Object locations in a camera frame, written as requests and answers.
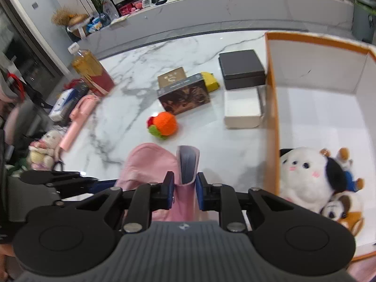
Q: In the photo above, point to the yellow tape measure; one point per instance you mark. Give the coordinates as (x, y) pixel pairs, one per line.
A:
(212, 82)

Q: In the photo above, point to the dried straw bundle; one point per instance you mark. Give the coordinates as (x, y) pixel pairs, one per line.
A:
(63, 17)

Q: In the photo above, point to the white flat box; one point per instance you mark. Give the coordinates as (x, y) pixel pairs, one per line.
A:
(242, 105)

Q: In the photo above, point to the red label tea bottle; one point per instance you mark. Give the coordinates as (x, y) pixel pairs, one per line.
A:
(91, 73)

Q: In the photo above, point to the black lidded box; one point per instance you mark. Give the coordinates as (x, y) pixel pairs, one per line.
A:
(241, 64)

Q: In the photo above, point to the dark printed picture box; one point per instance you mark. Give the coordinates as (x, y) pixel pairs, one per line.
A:
(185, 97)

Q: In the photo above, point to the orange crochet ball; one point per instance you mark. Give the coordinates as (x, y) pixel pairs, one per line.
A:
(166, 123)

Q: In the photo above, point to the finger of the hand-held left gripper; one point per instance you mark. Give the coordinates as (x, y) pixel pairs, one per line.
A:
(50, 176)
(102, 186)

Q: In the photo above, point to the small tan cardboard box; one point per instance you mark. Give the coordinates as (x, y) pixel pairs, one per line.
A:
(171, 77)

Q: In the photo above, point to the blue and white tissue pack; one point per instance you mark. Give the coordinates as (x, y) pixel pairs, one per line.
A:
(63, 102)

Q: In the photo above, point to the brown and white plush dog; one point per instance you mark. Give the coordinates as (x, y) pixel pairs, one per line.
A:
(337, 208)

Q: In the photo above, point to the white digital clock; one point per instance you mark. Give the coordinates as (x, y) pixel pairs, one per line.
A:
(147, 3)

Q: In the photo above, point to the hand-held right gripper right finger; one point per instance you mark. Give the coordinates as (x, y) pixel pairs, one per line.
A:
(200, 192)

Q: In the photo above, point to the white and black plush toy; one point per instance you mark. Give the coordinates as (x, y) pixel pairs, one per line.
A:
(302, 176)

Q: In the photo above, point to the green potted plant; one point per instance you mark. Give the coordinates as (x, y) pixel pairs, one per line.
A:
(98, 0)

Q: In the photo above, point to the orange-rimmed white storage box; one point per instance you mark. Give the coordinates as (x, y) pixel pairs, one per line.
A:
(317, 64)

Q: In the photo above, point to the cream plush doll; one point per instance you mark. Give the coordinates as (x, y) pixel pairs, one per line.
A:
(47, 145)

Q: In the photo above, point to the pink handheld tube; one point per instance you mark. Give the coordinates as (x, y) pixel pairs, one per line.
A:
(79, 114)

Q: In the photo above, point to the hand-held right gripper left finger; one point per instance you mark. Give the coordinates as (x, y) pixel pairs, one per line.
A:
(169, 192)

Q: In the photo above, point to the grey trash bin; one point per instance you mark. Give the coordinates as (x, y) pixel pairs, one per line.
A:
(362, 20)

